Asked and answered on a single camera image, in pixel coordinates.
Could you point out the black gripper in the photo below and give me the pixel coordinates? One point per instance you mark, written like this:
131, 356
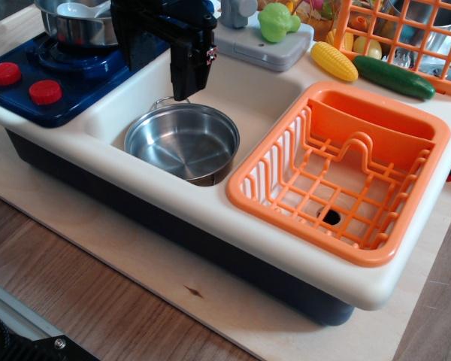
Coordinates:
187, 26

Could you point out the large steel bowl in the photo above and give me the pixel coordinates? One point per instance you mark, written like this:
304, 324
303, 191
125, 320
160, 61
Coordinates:
422, 31

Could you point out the steel pan with loop handles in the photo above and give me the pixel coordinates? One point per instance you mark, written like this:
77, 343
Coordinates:
194, 142

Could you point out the white plastic spoon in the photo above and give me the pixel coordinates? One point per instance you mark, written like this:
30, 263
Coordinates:
81, 11

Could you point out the right red stove knob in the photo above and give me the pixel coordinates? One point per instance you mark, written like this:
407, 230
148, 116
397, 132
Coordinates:
45, 92

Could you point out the red stove knob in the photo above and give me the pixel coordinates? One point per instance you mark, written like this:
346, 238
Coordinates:
9, 73
45, 92

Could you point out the orange upright grid rack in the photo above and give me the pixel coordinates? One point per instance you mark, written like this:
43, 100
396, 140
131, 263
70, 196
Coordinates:
435, 66

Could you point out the blue toy stove top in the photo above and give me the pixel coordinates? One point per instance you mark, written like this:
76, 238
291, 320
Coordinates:
52, 78

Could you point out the green toy broccoli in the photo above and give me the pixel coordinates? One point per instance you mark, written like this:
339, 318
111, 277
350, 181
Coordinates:
276, 22

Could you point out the orange plastic drying rack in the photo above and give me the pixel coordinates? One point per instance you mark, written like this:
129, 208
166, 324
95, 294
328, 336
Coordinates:
343, 169

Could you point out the cream toy sink unit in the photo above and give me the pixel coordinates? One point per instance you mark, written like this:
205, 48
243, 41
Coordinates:
92, 142

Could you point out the light plywood board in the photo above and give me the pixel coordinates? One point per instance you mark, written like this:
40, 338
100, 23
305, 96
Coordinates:
124, 293

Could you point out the steel pot on stove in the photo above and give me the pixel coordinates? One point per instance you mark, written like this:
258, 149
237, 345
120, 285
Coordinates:
98, 32

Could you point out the green toy cucumber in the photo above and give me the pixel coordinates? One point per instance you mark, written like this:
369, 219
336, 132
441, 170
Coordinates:
394, 77

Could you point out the left red stove knob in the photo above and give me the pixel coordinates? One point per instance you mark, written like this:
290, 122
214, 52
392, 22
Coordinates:
9, 73

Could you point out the black bracket with cable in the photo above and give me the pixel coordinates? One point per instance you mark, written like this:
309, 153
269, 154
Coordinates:
17, 347

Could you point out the yellow toy lemon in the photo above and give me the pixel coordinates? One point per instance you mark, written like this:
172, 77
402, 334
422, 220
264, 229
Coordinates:
371, 48

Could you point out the yellow toy corn cob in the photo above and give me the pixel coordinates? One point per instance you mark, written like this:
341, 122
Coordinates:
333, 61

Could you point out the grey toy faucet base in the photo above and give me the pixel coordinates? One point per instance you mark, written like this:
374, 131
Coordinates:
238, 35

